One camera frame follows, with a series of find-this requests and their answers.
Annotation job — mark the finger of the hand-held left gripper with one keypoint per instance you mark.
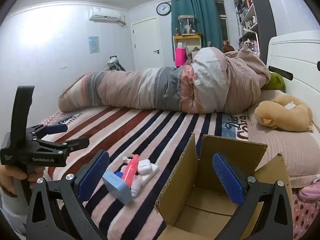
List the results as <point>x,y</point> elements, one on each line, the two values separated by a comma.
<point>57,129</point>
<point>75,143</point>

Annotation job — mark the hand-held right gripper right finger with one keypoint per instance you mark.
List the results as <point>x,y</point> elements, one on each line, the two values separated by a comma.
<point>227,182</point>

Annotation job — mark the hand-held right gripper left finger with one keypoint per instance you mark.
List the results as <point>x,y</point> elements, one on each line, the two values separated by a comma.
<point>93,176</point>

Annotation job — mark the light blue case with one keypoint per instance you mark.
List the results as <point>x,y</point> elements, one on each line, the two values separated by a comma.
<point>117,187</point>

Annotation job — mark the white bottle blue cap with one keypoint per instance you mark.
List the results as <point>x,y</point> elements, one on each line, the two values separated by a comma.
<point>120,173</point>

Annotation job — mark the brown cardboard box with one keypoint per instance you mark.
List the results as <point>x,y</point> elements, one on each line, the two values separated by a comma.
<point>207,155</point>

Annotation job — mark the coral pink tube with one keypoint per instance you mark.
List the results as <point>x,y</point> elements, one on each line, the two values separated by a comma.
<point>131,170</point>

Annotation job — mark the small white bottle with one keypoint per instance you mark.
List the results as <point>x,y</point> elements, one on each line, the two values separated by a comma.
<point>136,186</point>

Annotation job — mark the white earbuds case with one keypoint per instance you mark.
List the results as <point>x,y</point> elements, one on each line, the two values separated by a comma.
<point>145,166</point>

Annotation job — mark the white box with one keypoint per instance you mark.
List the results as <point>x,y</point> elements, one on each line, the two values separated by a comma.
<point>150,176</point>

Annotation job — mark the person's left forearm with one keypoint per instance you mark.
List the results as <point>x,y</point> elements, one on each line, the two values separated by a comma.
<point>11,212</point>

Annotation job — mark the person's left hand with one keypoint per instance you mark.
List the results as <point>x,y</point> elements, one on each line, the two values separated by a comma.
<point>13,178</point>

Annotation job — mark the pink ribbed pillow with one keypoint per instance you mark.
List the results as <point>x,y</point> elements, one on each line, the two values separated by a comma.
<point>282,150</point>

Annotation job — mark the striped blanket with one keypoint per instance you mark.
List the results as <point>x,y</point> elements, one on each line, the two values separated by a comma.
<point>155,135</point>

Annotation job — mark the pink slipper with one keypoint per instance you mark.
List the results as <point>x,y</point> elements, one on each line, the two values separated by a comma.
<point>310,190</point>

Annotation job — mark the pink polka dot cushion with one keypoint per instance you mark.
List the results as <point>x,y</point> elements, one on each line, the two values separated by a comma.
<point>305,215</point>

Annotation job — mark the rolled pink grey duvet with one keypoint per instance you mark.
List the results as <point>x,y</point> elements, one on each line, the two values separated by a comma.
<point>140,87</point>

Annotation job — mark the yellow plush toy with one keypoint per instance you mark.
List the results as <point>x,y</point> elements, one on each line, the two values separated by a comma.
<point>282,116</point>

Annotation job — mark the green plush toy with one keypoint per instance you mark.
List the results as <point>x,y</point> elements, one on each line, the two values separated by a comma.
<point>275,82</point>

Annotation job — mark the white air conditioner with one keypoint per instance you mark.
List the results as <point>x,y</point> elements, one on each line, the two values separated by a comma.
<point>103,13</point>

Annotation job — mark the white door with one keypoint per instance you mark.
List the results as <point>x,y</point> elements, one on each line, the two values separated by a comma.
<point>147,42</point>

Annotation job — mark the bright pink bag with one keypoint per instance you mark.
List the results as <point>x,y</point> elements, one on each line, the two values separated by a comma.
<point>180,57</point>

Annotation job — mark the brown plush toy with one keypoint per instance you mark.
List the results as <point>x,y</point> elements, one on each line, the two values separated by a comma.
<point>228,47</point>

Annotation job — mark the white bed headboard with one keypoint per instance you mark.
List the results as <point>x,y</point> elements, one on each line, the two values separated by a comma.
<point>295,52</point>

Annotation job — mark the yellow cabinet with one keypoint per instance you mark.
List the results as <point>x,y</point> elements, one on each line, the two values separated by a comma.
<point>186,38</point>

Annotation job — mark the glass display case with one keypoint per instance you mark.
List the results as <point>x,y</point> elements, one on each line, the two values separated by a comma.
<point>186,25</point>

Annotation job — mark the window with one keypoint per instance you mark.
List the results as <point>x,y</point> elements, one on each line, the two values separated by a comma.
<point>222,17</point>

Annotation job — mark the teal curtain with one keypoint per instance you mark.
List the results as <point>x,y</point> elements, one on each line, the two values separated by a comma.
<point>200,17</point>

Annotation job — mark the dark bookshelf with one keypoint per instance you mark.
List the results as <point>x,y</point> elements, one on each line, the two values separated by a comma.
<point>262,10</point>

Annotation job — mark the light blue wall poster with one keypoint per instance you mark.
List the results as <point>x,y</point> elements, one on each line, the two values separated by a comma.
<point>94,44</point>

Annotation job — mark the round wall clock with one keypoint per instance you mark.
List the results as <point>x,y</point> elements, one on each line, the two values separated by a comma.
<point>163,9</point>

